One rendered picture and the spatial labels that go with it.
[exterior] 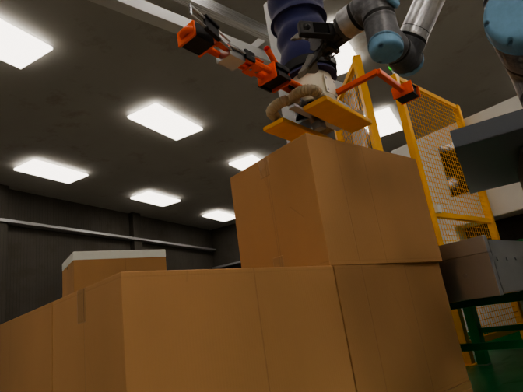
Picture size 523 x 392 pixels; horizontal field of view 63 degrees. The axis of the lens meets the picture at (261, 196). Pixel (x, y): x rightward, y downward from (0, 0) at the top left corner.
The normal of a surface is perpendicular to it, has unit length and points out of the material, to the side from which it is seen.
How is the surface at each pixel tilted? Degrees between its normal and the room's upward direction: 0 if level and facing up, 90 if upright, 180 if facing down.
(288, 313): 90
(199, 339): 90
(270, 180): 90
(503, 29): 92
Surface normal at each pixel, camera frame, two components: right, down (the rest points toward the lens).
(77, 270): 0.54, -0.32
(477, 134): -0.48, -0.18
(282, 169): -0.77, -0.07
